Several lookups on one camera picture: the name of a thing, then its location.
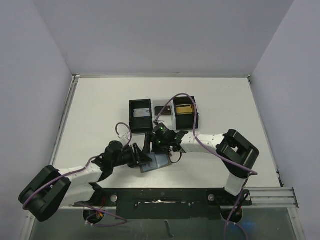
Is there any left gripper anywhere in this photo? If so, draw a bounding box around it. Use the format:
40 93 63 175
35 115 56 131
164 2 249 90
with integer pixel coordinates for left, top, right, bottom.
112 143 152 168

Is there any grey card holder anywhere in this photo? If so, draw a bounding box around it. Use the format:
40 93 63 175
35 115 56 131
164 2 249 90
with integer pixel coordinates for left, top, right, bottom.
139 152 172 174

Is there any black white sorting tray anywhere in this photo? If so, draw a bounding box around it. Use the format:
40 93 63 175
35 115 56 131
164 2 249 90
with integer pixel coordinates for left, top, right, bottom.
129 95 199 134

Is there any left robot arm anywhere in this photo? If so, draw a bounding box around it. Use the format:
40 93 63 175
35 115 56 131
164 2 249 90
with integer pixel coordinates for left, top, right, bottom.
18 140 152 222

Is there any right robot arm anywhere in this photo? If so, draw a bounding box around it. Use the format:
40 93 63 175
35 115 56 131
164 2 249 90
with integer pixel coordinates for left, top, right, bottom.
144 123 260 205

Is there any black card in tray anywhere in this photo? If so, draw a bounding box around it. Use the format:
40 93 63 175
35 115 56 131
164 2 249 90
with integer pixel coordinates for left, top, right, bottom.
154 105 172 116

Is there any gold card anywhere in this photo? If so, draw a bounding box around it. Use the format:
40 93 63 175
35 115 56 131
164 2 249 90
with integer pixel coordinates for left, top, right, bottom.
176 104 194 115

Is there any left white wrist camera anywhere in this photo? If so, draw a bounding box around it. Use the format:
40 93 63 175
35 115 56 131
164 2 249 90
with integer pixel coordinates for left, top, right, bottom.
117 131 131 143

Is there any black loop cable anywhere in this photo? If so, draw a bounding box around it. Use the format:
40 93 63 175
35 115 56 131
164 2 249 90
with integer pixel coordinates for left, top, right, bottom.
169 151 183 165

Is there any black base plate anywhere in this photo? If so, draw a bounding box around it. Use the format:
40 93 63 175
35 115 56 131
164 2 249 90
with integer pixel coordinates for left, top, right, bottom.
75 188 252 220

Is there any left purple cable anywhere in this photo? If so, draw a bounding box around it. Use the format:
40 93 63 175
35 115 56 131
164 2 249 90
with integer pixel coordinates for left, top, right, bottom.
22 122 133 228

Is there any purple cable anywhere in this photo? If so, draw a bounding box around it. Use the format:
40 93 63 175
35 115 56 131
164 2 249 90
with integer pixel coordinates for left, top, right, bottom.
22 122 133 228
153 92 258 240

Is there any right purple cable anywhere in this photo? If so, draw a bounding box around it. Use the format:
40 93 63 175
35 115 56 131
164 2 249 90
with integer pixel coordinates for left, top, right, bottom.
153 92 258 240

